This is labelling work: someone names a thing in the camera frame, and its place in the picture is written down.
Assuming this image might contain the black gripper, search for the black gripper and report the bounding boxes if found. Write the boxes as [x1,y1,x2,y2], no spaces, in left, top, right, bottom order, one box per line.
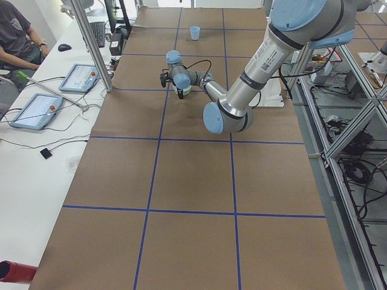
[160,69,184,100]

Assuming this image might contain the mint green ceramic bowl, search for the mint green ceramic bowl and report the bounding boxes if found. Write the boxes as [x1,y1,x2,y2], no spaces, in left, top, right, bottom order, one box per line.
[172,85,191,96]

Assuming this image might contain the light blue plastic cup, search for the light blue plastic cup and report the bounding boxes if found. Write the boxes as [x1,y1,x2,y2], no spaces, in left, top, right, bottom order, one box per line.
[190,26,200,41]

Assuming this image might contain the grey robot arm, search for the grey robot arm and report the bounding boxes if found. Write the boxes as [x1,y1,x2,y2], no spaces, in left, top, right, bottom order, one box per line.
[160,0,371,134]

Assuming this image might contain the black power adapter box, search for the black power adapter box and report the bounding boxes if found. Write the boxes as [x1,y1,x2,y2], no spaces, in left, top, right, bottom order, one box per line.
[109,33,123,56]

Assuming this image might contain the far blue teach pendant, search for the far blue teach pendant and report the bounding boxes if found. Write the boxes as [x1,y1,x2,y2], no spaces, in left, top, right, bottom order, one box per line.
[59,63,100,93]

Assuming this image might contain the blue teach pendant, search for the blue teach pendant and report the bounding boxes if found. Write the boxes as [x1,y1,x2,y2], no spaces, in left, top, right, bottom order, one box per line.
[59,63,100,93]
[10,93,63,131]

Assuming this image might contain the black computer keyboard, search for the black computer keyboard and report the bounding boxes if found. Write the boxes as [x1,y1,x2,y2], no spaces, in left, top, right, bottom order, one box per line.
[89,21,105,48]

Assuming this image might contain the black computer mouse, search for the black computer mouse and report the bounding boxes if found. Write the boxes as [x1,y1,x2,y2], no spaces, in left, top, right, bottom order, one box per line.
[57,43,72,52]

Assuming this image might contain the near blue teach pendant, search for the near blue teach pendant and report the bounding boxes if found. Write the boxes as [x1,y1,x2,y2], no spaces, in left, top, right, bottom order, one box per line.
[10,93,63,131]

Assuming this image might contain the small black square pad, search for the small black square pad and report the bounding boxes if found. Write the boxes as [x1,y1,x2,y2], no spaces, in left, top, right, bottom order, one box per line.
[40,148,53,160]

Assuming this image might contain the seated person in grey shirt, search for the seated person in grey shirt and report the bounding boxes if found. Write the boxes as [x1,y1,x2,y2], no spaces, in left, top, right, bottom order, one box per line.
[1,1,50,91]

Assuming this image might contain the red cylinder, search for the red cylinder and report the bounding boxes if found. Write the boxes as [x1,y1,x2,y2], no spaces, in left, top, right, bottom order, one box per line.
[1,260,37,284]

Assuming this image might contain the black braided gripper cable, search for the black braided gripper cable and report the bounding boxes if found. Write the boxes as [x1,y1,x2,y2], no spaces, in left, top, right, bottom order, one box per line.
[160,59,213,82]

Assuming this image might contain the aluminium frame post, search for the aluminium frame post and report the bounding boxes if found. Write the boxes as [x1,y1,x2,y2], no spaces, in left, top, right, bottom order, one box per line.
[70,0,113,93]

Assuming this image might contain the silver rod green handle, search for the silver rod green handle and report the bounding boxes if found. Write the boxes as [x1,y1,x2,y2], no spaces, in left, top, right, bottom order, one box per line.
[17,71,89,112]

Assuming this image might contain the aluminium frame rack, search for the aluminium frame rack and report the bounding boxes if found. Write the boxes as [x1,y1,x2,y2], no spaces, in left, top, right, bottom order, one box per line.
[294,39,386,289]

